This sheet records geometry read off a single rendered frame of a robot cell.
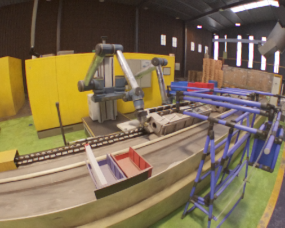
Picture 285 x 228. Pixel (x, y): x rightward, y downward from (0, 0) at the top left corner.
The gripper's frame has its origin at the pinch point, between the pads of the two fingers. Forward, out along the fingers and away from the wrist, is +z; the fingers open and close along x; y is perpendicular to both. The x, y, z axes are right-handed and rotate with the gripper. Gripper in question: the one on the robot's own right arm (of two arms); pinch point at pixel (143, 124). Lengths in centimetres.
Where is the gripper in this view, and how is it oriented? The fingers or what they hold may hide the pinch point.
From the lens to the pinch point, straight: 149.0
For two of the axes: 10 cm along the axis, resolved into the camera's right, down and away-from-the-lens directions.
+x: 8.4, -1.8, 5.2
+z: 2.2, 9.7, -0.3
